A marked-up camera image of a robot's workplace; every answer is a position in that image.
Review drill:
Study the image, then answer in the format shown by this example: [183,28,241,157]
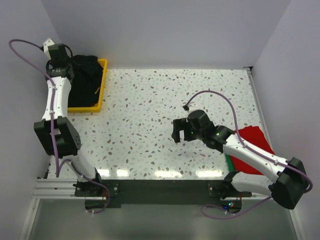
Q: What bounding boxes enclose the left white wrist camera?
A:
[41,38,55,59]

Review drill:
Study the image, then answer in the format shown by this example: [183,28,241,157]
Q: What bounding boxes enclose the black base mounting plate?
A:
[73,179,252,210]

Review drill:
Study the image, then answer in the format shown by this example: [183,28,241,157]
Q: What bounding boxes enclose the black shirts pile in bin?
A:
[68,55,104,108]

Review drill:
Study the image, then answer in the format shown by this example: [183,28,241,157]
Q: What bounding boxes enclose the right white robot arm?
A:
[171,109,309,210]

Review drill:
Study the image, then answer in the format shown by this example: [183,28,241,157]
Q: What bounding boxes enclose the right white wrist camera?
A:
[188,105,199,114]

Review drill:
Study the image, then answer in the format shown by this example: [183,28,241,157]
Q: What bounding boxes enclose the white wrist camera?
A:
[41,38,55,59]
[188,105,199,114]

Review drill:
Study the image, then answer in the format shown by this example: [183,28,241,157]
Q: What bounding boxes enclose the folded red t shirt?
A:
[230,125,275,176]

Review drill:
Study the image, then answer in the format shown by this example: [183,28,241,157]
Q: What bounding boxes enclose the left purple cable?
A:
[8,38,111,214]

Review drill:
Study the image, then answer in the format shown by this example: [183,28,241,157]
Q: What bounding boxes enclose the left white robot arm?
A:
[33,39,104,196]

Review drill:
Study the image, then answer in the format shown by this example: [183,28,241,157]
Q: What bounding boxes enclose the purple cable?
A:
[183,90,314,220]
[8,38,111,214]

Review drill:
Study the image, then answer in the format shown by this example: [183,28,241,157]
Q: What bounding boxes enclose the yellow plastic bin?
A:
[67,55,108,113]

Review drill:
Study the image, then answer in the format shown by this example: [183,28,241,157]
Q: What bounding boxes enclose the aluminium extrusion rail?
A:
[31,178,103,200]

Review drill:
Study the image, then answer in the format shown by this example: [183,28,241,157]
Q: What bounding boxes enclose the folded green t shirt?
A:
[225,154,235,172]

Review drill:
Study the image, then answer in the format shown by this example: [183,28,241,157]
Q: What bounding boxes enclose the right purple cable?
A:
[183,90,314,220]

